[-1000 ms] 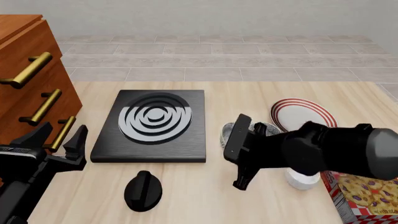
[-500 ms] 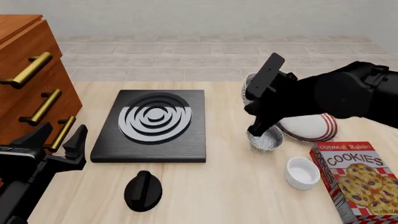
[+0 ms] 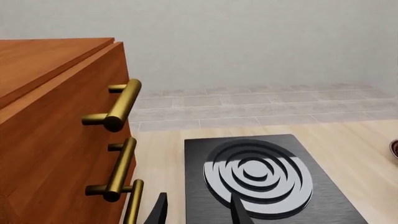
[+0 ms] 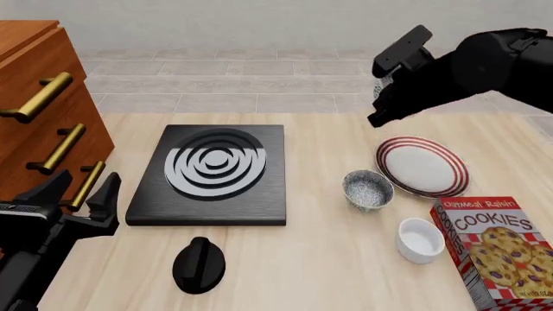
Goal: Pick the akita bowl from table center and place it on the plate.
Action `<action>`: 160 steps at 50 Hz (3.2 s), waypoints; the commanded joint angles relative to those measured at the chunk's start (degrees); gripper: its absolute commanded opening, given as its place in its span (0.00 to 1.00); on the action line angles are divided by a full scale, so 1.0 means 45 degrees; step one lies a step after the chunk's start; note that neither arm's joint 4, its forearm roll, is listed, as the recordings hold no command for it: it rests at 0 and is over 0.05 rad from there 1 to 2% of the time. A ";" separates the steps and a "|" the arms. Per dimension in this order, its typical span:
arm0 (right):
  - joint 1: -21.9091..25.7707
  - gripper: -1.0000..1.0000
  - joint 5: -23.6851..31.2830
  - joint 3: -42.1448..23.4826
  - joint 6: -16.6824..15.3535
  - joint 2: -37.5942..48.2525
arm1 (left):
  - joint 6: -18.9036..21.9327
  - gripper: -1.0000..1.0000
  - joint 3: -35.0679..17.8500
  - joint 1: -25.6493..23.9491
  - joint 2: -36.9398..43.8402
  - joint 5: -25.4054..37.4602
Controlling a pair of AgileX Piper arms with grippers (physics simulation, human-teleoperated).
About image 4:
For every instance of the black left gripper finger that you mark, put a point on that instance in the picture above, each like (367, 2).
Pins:
(45, 191)
(106, 201)

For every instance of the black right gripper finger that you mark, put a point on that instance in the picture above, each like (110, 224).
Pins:
(382, 116)

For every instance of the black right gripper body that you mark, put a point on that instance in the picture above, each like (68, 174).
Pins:
(402, 89)

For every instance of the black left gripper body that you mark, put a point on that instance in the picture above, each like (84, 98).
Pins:
(65, 226)

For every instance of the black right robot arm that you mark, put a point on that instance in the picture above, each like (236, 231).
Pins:
(492, 64)

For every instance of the small flat plate on stalk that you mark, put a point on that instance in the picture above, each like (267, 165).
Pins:
(404, 48)

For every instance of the flat black stove plate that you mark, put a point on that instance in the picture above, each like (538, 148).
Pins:
(149, 201)

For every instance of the white plate with red rings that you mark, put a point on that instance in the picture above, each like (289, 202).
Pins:
(421, 168)

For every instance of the patterned black and white bowl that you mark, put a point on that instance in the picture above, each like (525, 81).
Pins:
(367, 192)

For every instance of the wooden drawer front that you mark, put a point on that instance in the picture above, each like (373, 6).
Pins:
(101, 145)
(30, 64)
(86, 107)

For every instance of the round black stove knob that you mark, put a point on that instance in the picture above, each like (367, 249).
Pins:
(196, 269)

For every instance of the small white ramekin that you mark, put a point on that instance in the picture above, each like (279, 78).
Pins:
(421, 243)

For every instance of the wooden cabinet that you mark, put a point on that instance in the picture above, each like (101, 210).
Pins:
(26, 35)

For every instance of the red cookies box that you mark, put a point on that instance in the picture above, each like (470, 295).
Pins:
(501, 246)

